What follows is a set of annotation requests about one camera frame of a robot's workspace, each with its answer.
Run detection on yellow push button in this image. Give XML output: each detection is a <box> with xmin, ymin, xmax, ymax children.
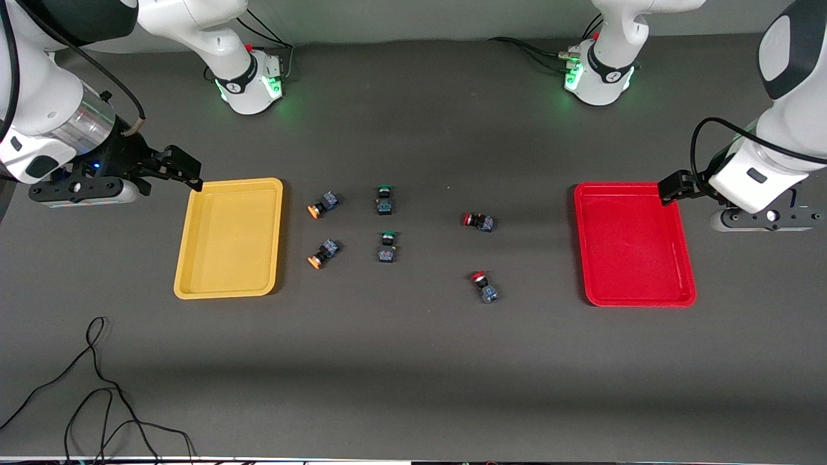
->
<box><xmin>308</xmin><ymin>239</ymin><xmax>342</xmax><ymax>270</ymax></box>
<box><xmin>307</xmin><ymin>191</ymin><xmax>341</xmax><ymax>220</ymax></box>

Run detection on thin black loose cable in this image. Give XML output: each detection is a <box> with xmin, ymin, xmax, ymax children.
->
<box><xmin>0</xmin><ymin>316</ymin><xmax>194</xmax><ymax>465</ymax></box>

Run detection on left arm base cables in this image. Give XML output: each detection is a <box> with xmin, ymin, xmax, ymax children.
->
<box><xmin>488</xmin><ymin>36</ymin><xmax>577</xmax><ymax>73</ymax></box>

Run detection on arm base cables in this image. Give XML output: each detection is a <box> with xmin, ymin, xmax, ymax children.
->
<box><xmin>488</xmin><ymin>36</ymin><xmax>577</xmax><ymax>73</ymax></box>
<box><xmin>234</xmin><ymin>6</ymin><xmax>295</xmax><ymax>82</ymax></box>

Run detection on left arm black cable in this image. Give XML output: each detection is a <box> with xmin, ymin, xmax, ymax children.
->
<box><xmin>690</xmin><ymin>118</ymin><xmax>827</xmax><ymax>189</ymax></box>

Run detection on red push button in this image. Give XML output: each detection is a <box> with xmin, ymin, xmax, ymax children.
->
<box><xmin>470</xmin><ymin>271</ymin><xmax>499</xmax><ymax>305</ymax></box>
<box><xmin>461</xmin><ymin>212</ymin><xmax>496</xmax><ymax>234</ymax></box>

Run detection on red plastic tray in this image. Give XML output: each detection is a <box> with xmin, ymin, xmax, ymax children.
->
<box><xmin>574</xmin><ymin>181</ymin><xmax>698</xmax><ymax>308</ymax></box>

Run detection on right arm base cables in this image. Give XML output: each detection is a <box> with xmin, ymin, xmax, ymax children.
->
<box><xmin>234</xmin><ymin>6</ymin><xmax>295</xmax><ymax>82</ymax></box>

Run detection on yellow plastic tray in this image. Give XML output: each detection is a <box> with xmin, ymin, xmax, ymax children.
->
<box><xmin>173</xmin><ymin>178</ymin><xmax>285</xmax><ymax>300</ymax></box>

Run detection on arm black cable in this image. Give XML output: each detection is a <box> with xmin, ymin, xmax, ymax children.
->
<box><xmin>0</xmin><ymin>0</ymin><xmax>146</xmax><ymax>138</ymax></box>
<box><xmin>690</xmin><ymin>118</ymin><xmax>827</xmax><ymax>189</ymax></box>

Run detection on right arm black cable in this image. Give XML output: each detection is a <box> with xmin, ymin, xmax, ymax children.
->
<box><xmin>0</xmin><ymin>0</ymin><xmax>146</xmax><ymax>138</ymax></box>

